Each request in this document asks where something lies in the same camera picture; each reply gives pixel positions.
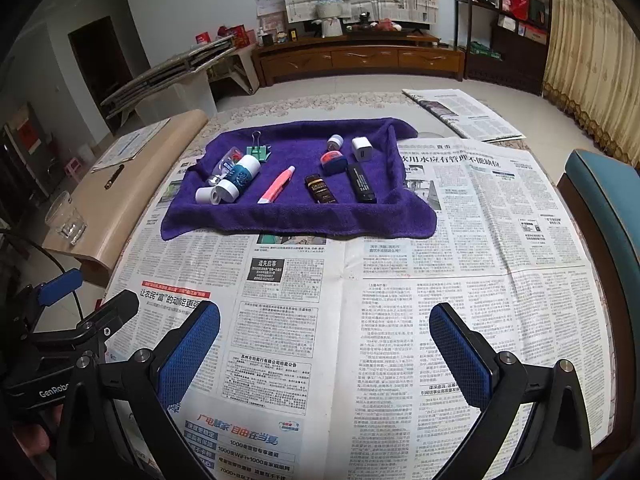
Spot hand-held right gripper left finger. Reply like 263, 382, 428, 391
57, 301, 222, 480

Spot white plastic storage bin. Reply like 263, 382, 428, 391
135, 77, 218, 123

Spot clear plastic candy bottle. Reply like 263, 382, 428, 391
207, 146, 243, 186

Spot large red gift box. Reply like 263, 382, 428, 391
217, 25, 251, 50

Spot green binder clip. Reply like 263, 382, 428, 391
246, 131, 272, 163

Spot large spread newspaper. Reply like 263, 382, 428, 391
102, 230, 617, 480

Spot purple towel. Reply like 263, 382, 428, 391
160, 117, 440, 241

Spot beige curved wooden bench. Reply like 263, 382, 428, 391
42, 110, 210, 288

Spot newspaper with blue print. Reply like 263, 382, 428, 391
91, 119, 171, 173

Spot pink wall poster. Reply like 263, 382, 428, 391
256, 0, 288, 36

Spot white and blue bottle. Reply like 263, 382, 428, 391
216, 155, 262, 202

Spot teal chair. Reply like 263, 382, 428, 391
556, 149, 640, 456

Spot spread newspaper sheet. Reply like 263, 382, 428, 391
395, 136, 587, 276

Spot beige patterned curtain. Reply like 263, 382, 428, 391
542, 0, 640, 168

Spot pink and white tube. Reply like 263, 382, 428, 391
257, 166, 297, 205

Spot red black small case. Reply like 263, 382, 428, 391
320, 150, 349, 177

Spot folded newspaper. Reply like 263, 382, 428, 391
402, 88, 526, 142

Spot black rectangular device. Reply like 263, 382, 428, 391
346, 162, 378, 204

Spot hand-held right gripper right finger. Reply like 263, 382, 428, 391
429, 302, 601, 480

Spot person's left hand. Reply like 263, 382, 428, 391
10, 402, 68, 461

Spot glass cup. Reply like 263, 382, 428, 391
44, 191, 88, 247

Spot white plastic stool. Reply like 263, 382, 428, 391
207, 42, 261, 95

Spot dark wooden display shelf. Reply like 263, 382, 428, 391
454, 0, 553, 93

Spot newspaper with street photo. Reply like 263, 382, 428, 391
127, 157, 213, 241

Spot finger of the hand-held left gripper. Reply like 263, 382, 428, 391
30, 267, 85, 311
75, 289, 141, 341

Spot wooden television cabinet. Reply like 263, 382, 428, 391
251, 32, 466, 87

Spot white wrapped flower bouquet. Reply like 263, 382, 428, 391
315, 1, 346, 37

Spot black cable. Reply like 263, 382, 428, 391
0, 227, 88, 326

